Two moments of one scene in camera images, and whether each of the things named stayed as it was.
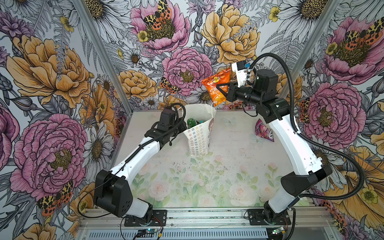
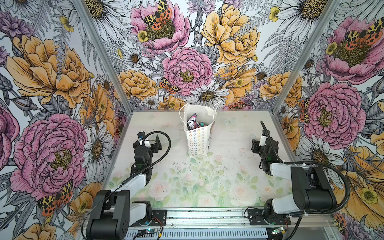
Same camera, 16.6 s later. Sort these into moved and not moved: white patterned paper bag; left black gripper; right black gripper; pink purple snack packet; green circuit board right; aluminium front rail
Moved: left black gripper; right black gripper; pink purple snack packet
Not moved: green circuit board right; white patterned paper bag; aluminium front rail
